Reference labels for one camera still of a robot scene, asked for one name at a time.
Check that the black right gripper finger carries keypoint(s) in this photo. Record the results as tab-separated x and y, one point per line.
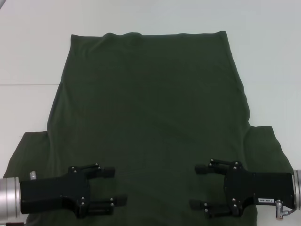
197	204
201	169

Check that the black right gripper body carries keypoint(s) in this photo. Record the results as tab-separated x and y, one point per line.
263	187

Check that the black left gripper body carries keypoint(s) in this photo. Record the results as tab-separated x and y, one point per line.
54	190

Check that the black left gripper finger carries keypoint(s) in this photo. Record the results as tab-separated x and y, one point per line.
108	171
118	200

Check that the dark green shirt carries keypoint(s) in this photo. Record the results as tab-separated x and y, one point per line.
150	94

